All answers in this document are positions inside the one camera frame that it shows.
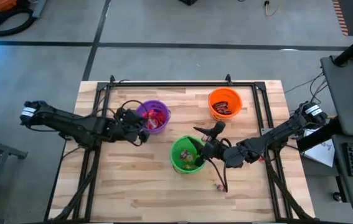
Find white paper sheet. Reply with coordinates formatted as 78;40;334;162
300;127;336;168

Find black metal table frame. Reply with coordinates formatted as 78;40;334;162
44;73;320;224

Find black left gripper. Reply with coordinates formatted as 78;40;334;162
113;107;151;147

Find black desk leg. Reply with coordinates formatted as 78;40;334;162
296;118;342;153

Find brown chocolate bar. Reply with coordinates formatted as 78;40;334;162
215;106;233;116

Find green plastic bucket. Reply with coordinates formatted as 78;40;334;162
169;135;207;174

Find orange plastic bucket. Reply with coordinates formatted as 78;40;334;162
207;86;243;122

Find purple plastic bucket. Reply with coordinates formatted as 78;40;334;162
135;99;172;135

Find grey vacuum wand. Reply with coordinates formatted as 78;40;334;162
32;0;48;19

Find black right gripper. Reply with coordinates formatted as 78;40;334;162
187;120;232;167

